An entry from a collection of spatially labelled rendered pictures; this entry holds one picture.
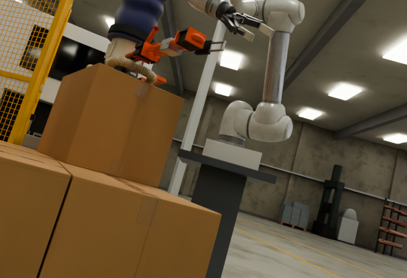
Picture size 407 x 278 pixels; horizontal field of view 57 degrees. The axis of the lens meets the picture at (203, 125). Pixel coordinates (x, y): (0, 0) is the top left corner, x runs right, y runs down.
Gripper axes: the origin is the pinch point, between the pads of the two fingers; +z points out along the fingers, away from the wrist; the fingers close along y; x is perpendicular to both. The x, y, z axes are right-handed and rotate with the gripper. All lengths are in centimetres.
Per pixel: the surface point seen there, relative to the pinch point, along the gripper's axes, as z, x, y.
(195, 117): -183, -259, -244
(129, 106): -23, -39, 37
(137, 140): -14, -50, 37
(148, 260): 37, -31, 78
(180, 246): 40, -29, 70
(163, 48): -21.4, -13.5, 27.7
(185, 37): -9.0, -1.8, 31.6
